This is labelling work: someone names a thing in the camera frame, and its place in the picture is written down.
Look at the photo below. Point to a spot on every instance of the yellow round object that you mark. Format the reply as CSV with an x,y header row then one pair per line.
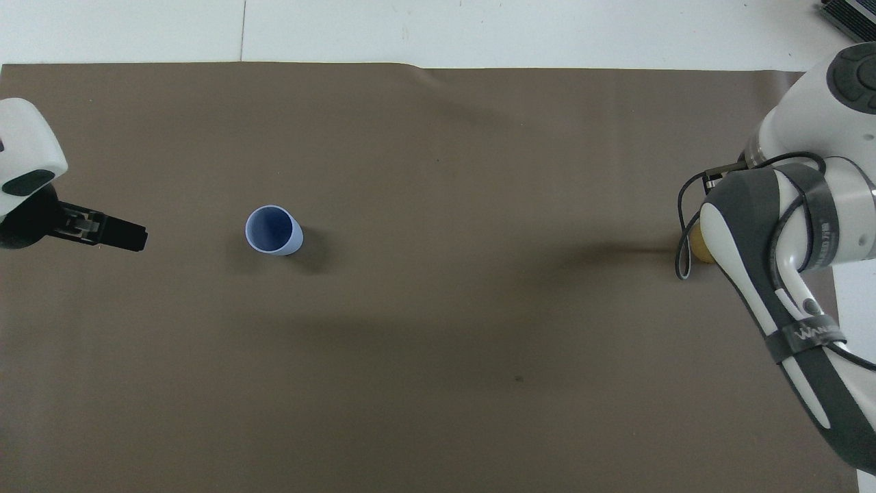
x,y
699,245

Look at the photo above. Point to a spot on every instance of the dark grey device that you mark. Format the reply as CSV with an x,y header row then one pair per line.
x,y
854,17

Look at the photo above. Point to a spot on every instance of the blue cup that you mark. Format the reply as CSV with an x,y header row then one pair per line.
x,y
272,229

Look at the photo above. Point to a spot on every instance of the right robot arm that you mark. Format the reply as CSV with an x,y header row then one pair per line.
x,y
797,123

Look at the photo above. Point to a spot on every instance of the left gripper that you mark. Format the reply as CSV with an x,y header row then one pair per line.
x,y
27,219

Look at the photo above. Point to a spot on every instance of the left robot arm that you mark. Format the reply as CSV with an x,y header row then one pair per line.
x,y
24,137

